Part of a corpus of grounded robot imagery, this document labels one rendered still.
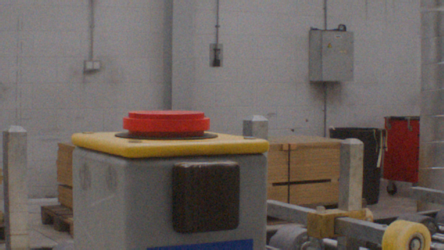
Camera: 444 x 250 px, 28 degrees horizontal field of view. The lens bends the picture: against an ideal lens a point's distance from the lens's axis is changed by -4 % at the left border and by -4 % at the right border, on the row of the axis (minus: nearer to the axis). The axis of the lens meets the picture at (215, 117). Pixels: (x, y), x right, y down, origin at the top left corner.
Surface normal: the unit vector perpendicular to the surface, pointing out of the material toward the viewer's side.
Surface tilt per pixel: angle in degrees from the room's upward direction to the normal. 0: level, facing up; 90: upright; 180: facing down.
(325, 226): 90
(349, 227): 90
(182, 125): 90
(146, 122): 90
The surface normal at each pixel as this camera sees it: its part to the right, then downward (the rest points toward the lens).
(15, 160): 0.48, 0.05
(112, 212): -0.88, 0.02
